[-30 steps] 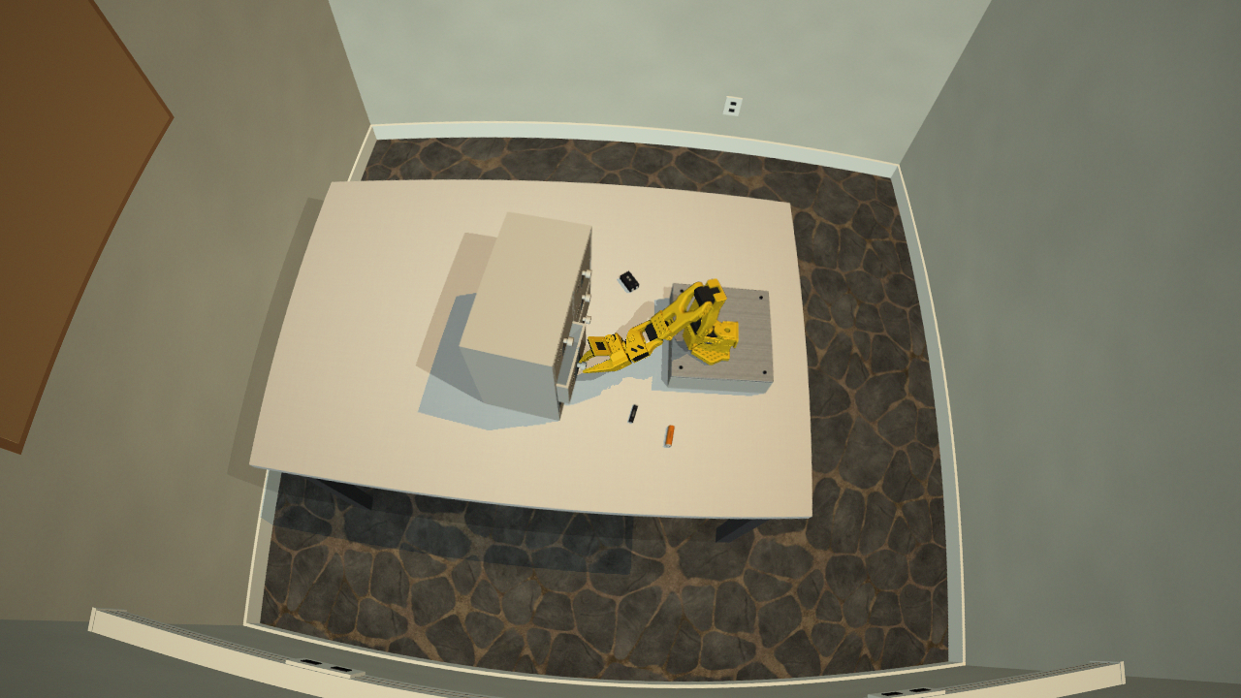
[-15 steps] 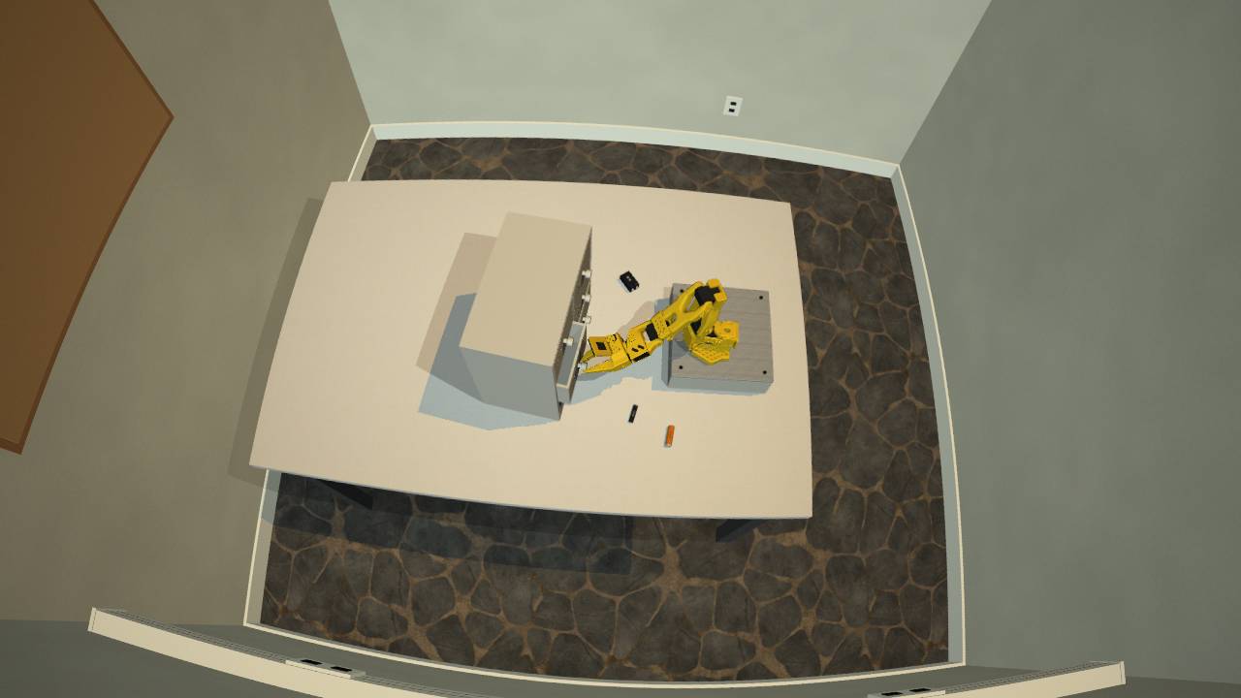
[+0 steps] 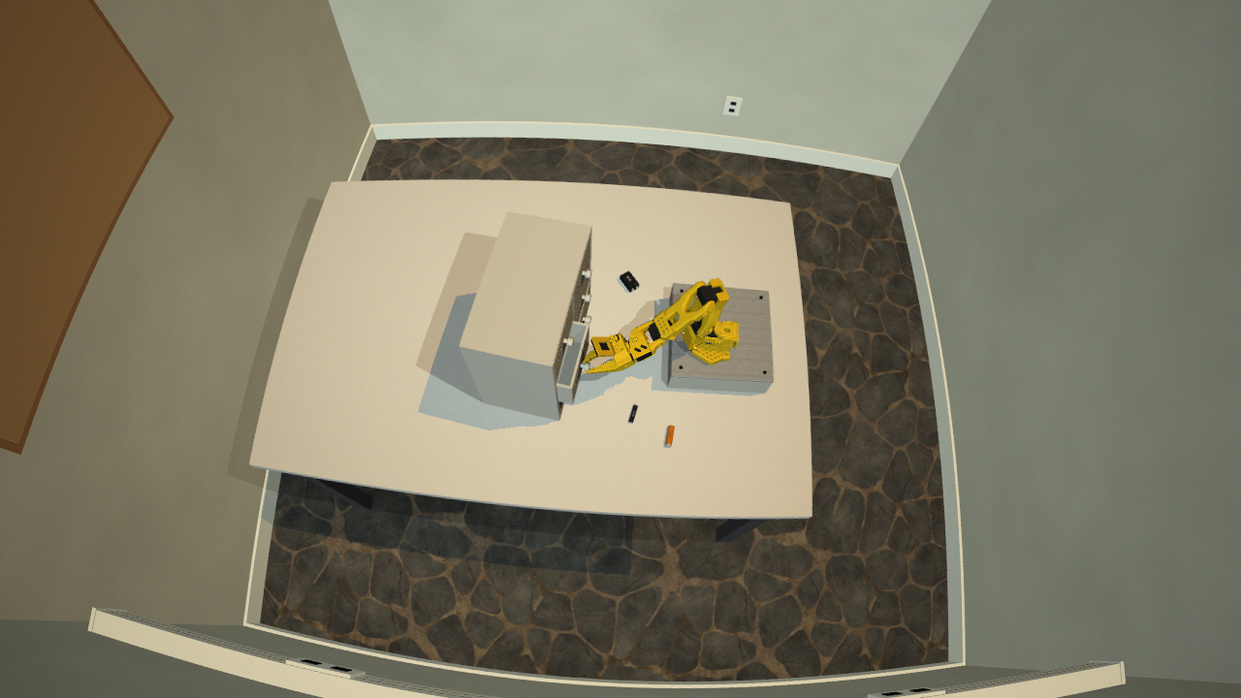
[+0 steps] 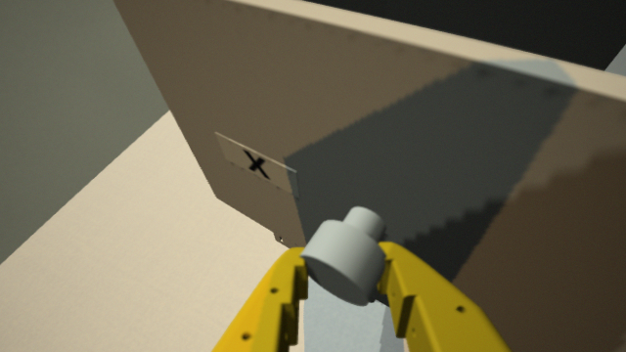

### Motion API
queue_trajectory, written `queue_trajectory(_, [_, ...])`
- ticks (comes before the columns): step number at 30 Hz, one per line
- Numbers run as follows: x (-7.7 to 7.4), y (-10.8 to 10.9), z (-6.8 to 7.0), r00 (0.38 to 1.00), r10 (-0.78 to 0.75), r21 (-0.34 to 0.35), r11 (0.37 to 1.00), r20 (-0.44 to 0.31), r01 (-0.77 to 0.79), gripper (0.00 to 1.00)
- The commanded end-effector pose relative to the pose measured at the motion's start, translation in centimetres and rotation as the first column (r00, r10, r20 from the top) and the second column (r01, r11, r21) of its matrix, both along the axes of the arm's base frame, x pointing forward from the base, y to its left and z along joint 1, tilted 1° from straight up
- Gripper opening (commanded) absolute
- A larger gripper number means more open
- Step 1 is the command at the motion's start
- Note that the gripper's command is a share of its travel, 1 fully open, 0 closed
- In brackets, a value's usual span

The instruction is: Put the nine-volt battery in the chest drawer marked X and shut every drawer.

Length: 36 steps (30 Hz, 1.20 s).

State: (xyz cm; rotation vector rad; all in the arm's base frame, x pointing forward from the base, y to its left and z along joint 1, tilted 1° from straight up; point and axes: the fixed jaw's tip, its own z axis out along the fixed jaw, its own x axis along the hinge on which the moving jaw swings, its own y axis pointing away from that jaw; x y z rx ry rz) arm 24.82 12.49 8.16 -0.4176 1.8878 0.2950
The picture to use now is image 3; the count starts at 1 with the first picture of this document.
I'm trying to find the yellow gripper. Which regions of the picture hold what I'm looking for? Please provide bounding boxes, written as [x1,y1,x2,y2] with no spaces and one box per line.
[583,333,635,373]

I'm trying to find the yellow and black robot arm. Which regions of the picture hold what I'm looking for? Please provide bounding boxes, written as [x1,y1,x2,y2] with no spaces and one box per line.
[628,278,737,365]

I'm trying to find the dark brown chest of drawers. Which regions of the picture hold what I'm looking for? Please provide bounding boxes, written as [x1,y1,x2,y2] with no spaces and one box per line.
[460,212,591,421]

